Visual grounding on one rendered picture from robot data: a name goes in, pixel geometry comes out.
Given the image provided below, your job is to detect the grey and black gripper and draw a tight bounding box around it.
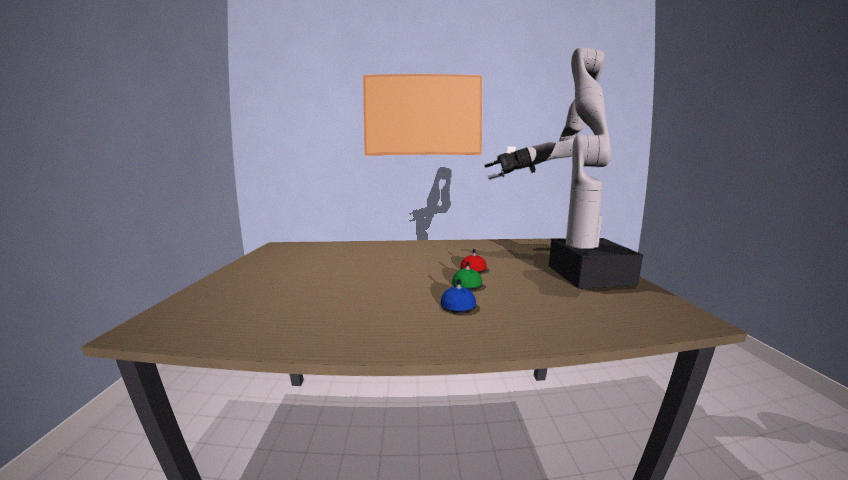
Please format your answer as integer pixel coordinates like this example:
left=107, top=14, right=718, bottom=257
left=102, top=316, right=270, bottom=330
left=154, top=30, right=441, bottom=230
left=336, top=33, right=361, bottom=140
left=484, top=145, right=544, bottom=180

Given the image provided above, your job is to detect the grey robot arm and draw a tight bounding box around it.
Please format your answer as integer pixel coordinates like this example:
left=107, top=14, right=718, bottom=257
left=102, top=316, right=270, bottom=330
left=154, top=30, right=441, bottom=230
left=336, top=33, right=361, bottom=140
left=540, top=47, right=611, bottom=249

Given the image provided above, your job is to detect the red dome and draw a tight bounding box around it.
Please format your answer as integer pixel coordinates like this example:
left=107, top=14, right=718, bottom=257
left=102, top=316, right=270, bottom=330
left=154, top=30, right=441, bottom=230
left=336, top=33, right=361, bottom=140
left=460, top=249, right=487, bottom=273

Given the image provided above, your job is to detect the blue dome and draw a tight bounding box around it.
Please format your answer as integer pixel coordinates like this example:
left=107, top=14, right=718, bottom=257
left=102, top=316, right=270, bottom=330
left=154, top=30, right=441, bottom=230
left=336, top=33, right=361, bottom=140
left=440, top=279, right=476, bottom=314

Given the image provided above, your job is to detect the green dome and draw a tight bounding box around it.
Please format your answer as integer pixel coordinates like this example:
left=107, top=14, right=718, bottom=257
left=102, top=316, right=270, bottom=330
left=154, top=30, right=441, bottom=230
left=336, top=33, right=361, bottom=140
left=452, top=262, right=482, bottom=290

